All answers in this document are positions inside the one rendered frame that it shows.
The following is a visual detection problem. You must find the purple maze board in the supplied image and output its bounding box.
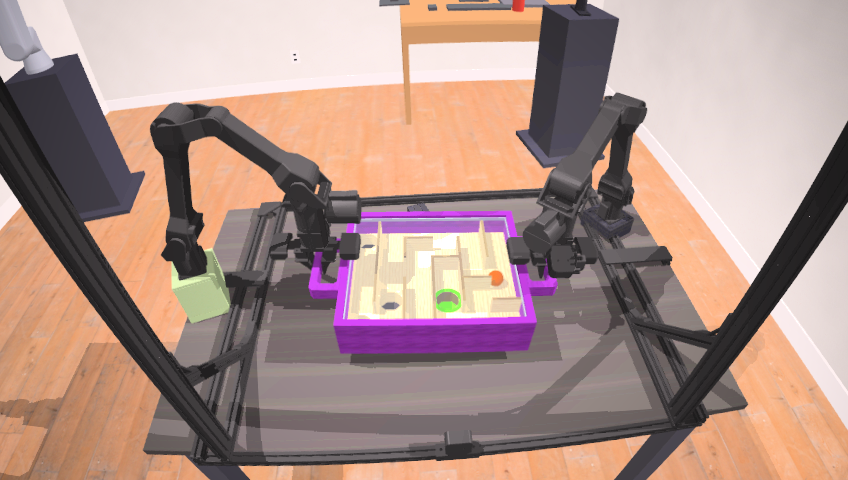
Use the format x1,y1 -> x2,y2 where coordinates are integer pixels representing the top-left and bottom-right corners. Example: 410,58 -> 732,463
309,211 -> 558,353

